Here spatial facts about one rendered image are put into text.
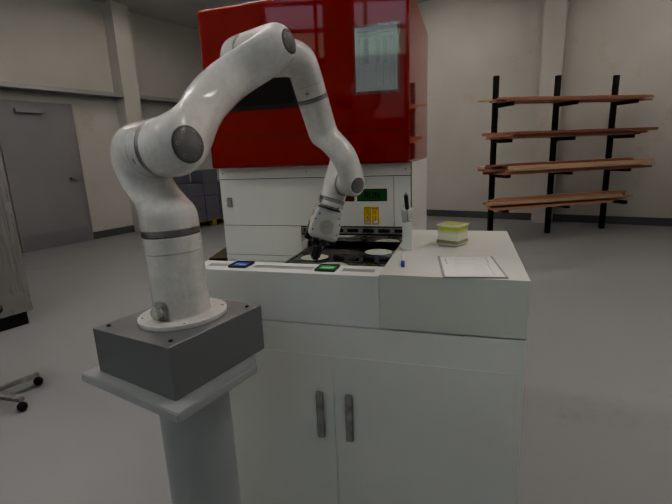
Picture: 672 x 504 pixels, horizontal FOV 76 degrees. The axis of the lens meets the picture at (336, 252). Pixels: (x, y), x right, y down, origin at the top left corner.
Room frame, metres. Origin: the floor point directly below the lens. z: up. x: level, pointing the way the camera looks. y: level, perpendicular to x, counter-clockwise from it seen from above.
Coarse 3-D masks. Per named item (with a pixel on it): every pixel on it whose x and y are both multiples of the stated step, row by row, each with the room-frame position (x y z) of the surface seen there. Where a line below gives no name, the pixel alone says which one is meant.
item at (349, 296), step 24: (216, 264) 1.24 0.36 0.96; (264, 264) 1.20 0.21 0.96; (288, 264) 1.19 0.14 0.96; (312, 264) 1.18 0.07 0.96; (216, 288) 1.17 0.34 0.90; (240, 288) 1.15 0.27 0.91; (264, 288) 1.13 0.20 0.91; (288, 288) 1.11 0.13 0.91; (312, 288) 1.09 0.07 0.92; (336, 288) 1.07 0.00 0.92; (360, 288) 1.05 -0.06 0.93; (264, 312) 1.13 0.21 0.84; (288, 312) 1.11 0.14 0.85; (312, 312) 1.09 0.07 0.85; (336, 312) 1.07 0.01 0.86; (360, 312) 1.05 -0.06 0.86
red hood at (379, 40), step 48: (288, 0) 1.71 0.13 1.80; (336, 0) 1.66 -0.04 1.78; (384, 0) 1.61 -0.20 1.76; (336, 48) 1.66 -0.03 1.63; (384, 48) 1.60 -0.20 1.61; (288, 96) 1.71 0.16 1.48; (336, 96) 1.66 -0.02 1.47; (384, 96) 1.61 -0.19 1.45; (240, 144) 1.78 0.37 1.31; (288, 144) 1.72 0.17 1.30; (384, 144) 1.61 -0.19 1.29
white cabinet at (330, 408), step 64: (256, 384) 1.14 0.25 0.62; (320, 384) 1.08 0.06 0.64; (384, 384) 1.03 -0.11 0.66; (448, 384) 0.98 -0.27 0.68; (512, 384) 0.94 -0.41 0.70; (256, 448) 1.14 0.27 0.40; (320, 448) 1.08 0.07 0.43; (384, 448) 1.03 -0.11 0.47; (448, 448) 0.98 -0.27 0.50; (512, 448) 0.94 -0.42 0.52
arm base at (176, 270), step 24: (144, 240) 0.87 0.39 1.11; (168, 240) 0.85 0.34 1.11; (192, 240) 0.88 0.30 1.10; (168, 264) 0.85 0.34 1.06; (192, 264) 0.87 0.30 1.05; (168, 288) 0.85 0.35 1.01; (192, 288) 0.87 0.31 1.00; (144, 312) 0.92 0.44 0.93; (168, 312) 0.85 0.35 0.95; (192, 312) 0.86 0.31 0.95; (216, 312) 0.88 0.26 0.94
